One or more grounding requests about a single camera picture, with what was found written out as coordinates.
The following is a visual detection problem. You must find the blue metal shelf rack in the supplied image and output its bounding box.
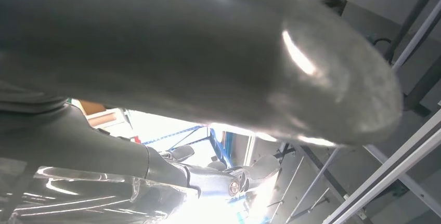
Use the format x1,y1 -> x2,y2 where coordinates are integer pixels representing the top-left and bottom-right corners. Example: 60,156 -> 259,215
141,124 -> 236,169

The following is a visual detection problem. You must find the steel side table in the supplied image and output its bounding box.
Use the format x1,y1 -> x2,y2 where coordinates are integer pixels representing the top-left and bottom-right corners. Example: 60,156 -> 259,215
322,0 -> 441,224

